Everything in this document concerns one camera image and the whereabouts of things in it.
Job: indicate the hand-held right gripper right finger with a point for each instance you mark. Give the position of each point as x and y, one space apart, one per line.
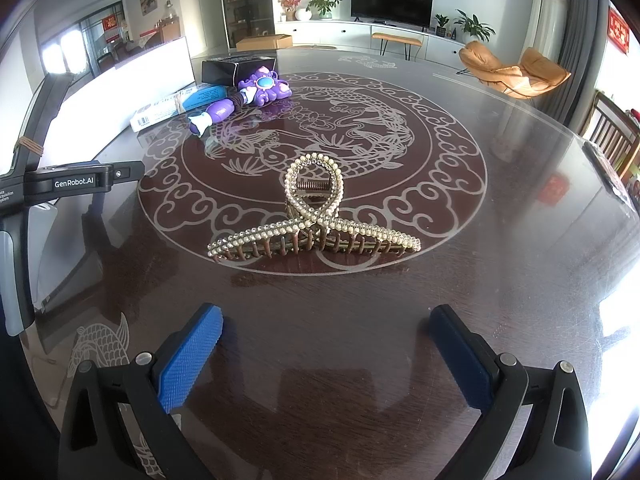
462 355

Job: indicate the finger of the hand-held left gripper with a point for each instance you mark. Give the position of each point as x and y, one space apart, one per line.
127 175

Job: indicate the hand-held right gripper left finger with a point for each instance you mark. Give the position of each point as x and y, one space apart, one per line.
190 357

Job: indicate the blue white medicine box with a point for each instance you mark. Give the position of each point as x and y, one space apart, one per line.
200 96

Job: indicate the white storage box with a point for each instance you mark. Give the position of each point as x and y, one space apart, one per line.
150 70

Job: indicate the black rectangular box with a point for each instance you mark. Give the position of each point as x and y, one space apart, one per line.
235 67

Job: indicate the purple toy wand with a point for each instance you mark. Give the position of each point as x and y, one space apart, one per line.
260 85

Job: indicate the pearl hair claw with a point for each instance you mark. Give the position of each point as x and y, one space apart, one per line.
350 230

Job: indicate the dark patterned desktop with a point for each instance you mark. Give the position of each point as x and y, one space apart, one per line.
350 300

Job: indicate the tan rubber band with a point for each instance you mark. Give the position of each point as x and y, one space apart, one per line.
30 146

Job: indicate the glass jar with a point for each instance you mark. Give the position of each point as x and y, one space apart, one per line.
169 12

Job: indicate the brown cardboard box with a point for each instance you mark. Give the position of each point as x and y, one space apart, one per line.
264 42

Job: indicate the glass display cabinet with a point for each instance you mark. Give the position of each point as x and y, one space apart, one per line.
247 0

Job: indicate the dark flat object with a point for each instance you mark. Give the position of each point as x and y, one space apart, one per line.
605 172

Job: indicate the red flower bouquet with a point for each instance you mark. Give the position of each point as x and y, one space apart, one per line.
290 1

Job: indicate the white round vase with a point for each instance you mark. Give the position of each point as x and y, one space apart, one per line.
303 14

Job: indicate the white television cabinet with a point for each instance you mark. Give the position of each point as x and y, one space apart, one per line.
330 27

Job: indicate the green potted plant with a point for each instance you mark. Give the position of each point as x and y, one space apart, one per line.
324 5

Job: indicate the wooden chair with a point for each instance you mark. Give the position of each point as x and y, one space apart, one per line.
610 135

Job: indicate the orange lounge chair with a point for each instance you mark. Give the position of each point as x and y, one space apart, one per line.
505 72

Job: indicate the wooden bench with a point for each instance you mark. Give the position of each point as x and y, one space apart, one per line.
397 37

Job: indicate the black television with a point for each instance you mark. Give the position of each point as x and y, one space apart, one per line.
392 2

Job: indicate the large leafy potted plant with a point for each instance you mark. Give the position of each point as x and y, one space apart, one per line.
472 25

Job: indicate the small potted plant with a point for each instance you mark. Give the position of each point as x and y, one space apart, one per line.
441 25

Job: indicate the grey curtain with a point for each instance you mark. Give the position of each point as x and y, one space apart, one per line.
582 45

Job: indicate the white standing air conditioner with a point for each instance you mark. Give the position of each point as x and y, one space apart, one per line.
547 15

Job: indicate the red window decoration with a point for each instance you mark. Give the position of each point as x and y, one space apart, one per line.
619 27

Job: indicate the red wall decoration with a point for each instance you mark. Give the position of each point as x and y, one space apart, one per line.
110 21

